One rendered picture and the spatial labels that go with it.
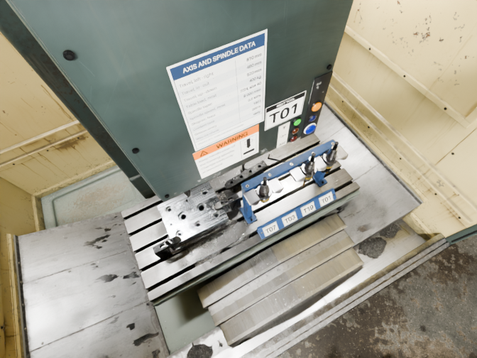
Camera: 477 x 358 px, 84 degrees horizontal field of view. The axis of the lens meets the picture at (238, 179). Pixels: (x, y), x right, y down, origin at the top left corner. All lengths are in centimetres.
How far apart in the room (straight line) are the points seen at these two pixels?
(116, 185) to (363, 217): 163
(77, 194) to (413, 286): 255
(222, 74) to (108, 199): 169
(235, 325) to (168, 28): 135
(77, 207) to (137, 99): 176
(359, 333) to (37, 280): 203
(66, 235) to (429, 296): 250
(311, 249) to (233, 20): 130
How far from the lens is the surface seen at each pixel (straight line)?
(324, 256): 155
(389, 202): 169
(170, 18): 38
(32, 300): 175
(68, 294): 172
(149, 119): 45
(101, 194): 209
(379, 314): 238
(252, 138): 61
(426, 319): 251
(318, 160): 120
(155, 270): 140
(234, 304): 148
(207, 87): 45
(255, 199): 108
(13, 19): 111
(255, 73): 48
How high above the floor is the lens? 220
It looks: 61 degrees down
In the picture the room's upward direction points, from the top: 7 degrees counter-clockwise
